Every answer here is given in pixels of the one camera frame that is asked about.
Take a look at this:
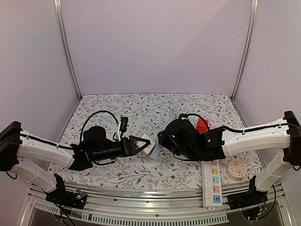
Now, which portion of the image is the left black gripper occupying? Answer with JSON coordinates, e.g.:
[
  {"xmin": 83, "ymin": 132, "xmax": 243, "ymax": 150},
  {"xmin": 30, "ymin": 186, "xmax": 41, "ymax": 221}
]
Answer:
[{"xmin": 91, "ymin": 135, "xmax": 149, "ymax": 162}]

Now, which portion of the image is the white cube adapter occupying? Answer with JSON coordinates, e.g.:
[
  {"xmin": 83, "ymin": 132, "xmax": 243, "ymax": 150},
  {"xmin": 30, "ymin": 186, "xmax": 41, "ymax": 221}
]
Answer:
[{"xmin": 137, "ymin": 133, "xmax": 157, "ymax": 155}]

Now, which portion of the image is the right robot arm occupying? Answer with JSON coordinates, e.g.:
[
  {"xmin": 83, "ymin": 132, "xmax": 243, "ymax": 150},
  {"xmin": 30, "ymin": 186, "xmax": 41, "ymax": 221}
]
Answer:
[{"xmin": 157, "ymin": 111, "xmax": 301, "ymax": 210}]

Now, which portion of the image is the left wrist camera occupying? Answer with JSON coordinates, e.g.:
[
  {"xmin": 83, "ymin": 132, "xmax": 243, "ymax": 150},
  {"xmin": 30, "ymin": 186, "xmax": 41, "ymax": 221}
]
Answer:
[{"xmin": 113, "ymin": 116, "xmax": 128, "ymax": 141}]

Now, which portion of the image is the grey-blue cable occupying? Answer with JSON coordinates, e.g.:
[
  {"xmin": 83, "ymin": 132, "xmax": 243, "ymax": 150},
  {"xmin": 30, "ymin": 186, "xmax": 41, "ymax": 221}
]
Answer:
[{"xmin": 168, "ymin": 107, "xmax": 183, "ymax": 121}]

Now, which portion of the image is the red cube socket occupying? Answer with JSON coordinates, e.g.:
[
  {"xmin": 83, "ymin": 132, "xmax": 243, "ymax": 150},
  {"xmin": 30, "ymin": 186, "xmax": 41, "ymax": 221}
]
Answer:
[{"xmin": 196, "ymin": 119, "xmax": 209, "ymax": 134}]

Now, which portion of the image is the white long power strip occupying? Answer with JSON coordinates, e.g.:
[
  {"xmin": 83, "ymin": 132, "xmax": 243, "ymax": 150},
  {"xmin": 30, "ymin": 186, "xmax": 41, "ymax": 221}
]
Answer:
[{"xmin": 201, "ymin": 160, "xmax": 222, "ymax": 210}]

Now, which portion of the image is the floral tablecloth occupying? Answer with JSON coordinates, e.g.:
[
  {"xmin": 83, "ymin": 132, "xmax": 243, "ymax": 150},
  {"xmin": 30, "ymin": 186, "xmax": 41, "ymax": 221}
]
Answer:
[{"xmin": 44, "ymin": 93, "xmax": 268, "ymax": 190}]

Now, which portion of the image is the aluminium front rail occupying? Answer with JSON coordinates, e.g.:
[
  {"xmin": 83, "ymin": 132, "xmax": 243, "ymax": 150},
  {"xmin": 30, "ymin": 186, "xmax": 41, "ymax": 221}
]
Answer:
[{"xmin": 22, "ymin": 181, "xmax": 286, "ymax": 226}]

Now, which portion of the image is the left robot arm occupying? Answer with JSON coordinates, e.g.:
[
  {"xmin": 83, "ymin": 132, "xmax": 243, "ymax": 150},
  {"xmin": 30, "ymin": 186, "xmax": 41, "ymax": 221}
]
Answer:
[{"xmin": 0, "ymin": 117, "xmax": 153, "ymax": 209}]

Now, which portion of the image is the aluminium frame post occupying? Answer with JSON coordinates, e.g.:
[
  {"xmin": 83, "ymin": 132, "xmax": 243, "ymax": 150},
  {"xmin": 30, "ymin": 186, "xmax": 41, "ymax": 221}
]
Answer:
[
  {"xmin": 54, "ymin": 0, "xmax": 82, "ymax": 100},
  {"xmin": 230, "ymin": 0, "xmax": 259, "ymax": 102}
]

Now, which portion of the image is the right aluminium frame post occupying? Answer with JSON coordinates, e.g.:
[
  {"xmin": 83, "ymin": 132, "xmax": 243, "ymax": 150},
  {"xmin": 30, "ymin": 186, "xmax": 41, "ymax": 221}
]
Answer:
[{"xmin": 230, "ymin": 0, "xmax": 259, "ymax": 102}]

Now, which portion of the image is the round pink socket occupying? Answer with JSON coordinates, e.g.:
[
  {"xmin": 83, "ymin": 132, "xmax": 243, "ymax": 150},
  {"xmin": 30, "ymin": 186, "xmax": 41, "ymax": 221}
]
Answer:
[{"xmin": 226, "ymin": 159, "xmax": 247, "ymax": 180}]

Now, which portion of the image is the left aluminium frame post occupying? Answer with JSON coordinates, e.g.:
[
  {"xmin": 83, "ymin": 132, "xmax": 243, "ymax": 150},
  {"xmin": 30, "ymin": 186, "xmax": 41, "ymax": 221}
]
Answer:
[{"xmin": 54, "ymin": 0, "xmax": 82, "ymax": 100}]

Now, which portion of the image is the blue power strip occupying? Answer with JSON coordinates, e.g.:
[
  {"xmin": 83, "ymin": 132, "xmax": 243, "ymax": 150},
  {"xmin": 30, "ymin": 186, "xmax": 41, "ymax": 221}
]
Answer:
[{"xmin": 148, "ymin": 144, "xmax": 162, "ymax": 160}]

